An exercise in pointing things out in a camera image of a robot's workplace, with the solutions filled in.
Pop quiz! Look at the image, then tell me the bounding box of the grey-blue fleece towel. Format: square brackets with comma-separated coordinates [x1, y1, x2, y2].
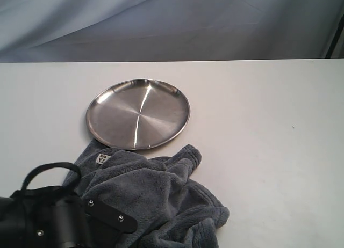
[75, 140, 230, 247]

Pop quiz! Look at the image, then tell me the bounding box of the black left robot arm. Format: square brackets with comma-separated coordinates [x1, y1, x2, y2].
[1, 186, 92, 247]

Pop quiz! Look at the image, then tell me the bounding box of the round stainless steel plate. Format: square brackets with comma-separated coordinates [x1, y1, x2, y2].
[85, 79, 191, 151]

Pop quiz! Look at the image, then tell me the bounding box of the blue-grey backdrop curtain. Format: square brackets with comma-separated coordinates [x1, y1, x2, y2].
[1, 0, 343, 62]

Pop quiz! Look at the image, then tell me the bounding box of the black stand pole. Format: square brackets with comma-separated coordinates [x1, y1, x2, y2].
[325, 16, 344, 59]

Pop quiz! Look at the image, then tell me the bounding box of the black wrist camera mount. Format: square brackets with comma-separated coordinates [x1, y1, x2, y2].
[83, 199, 138, 234]

